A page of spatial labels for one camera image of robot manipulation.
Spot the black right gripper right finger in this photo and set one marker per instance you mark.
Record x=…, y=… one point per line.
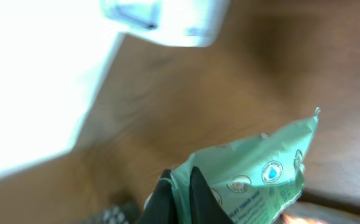
x=203, y=205

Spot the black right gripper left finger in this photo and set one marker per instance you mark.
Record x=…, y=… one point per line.
x=161, y=208

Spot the mint wet wipes pack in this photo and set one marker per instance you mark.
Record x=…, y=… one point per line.
x=253, y=179

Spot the red chocolate wafer pack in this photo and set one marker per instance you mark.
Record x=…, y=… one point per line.
x=290, y=219

